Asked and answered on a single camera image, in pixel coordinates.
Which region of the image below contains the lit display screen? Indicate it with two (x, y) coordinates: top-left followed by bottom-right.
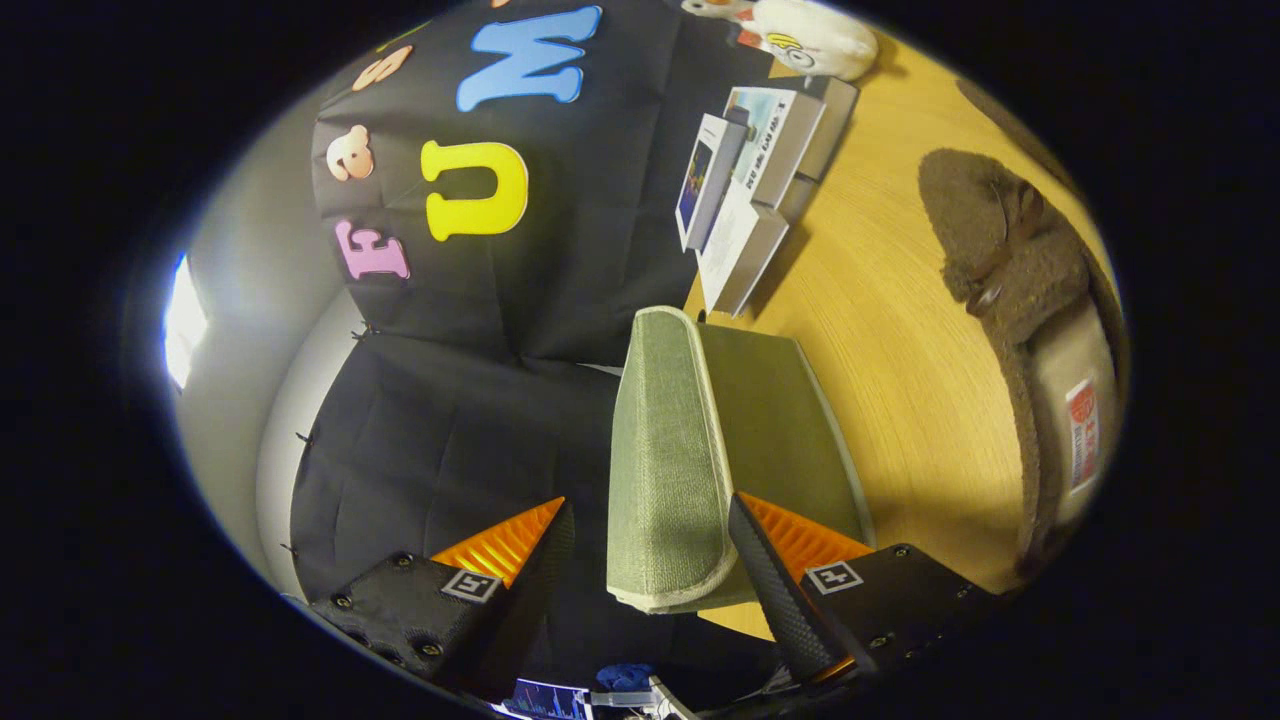
(500, 680), (593, 720)

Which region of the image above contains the small blue cover book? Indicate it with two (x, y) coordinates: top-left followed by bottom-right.
(676, 112), (749, 253)

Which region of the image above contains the light blue cover book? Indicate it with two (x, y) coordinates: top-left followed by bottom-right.
(722, 86), (828, 211)

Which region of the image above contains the white book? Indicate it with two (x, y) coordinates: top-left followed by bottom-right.
(697, 180), (791, 318)

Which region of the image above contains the green fabric storage box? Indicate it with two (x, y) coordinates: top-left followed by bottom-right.
(605, 305), (876, 616)

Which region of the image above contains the large ceiling light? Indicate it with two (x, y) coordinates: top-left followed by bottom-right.
(165, 255), (211, 391)

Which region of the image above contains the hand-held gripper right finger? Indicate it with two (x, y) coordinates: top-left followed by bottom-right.
(727, 492), (1006, 686)

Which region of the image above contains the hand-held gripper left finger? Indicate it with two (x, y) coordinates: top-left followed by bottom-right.
(310, 497), (576, 701)

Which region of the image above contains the dark book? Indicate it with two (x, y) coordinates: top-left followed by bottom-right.
(780, 76), (861, 223)

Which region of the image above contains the white plush toy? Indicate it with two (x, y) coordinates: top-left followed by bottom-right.
(745, 0), (881, 83)

